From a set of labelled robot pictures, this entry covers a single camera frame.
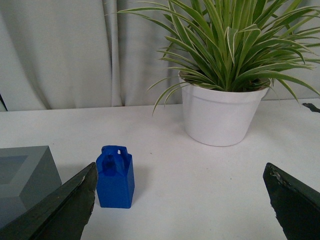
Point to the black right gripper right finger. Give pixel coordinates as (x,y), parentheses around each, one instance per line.
(296,205)

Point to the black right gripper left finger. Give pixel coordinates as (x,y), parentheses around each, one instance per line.
(62,215)

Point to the gray square base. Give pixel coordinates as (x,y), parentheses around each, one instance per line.
(27,176)

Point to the blue plastic part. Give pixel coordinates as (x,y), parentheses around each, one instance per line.
(116,182)

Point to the dark object at table edge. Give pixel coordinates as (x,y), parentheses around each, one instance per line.
(312,107)

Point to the white plant pot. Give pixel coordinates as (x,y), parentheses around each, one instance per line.
(218,118)

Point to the white curtain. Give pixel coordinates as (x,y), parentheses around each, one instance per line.
(71,54)

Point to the green spider plant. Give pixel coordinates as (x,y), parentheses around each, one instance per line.
(235,46)

